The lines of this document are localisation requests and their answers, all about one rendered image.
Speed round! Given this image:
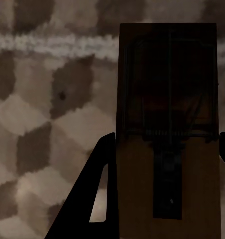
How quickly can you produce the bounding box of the mousetrap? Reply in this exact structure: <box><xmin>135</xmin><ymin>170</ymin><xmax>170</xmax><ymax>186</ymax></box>
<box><xmin>115</xmin><ymin>23</ymin><xmax>222</xmax><ymax>239</ymax></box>

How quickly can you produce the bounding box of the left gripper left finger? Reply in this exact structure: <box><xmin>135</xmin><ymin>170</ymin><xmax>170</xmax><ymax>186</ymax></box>
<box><xmin>45</xmin><ymin>132</ymin><xmax>120</xmax><ymax>239</ymax></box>

